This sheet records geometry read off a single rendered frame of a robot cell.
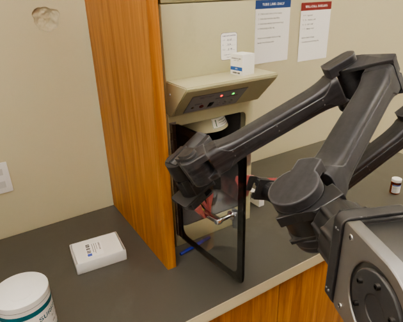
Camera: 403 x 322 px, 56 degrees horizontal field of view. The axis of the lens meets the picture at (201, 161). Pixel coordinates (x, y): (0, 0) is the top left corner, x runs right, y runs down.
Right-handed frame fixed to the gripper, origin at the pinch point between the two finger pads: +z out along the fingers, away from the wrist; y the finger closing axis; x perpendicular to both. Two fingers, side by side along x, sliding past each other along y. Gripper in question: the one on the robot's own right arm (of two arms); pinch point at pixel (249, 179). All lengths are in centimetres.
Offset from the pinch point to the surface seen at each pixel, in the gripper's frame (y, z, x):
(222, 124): 7.1, 12.8, -14.2
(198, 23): 28, 10, -41
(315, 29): -65, 52, -66
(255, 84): 9.5, 0.5, -29.4
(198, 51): 25.3, 10.5, -33.6
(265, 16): -31, 53, -61
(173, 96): 31.9, 6.2, -19.6
